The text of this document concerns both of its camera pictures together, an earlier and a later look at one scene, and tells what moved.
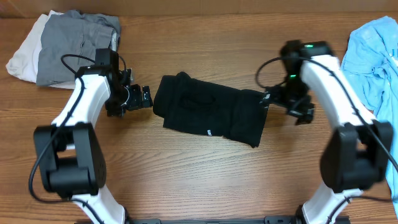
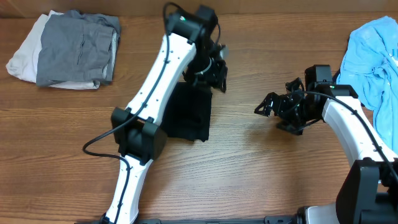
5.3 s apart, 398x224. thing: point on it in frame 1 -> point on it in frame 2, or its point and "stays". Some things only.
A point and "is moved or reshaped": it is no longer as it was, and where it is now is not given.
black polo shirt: x=201 y=107 is moved or reshaped
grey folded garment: x=69 y=40 stays
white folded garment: x=23 y=64 stays
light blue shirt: x=370 y=60 stays
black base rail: x=268 y=220 stays
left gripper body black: x=135 y=101 -> x=202 y=70
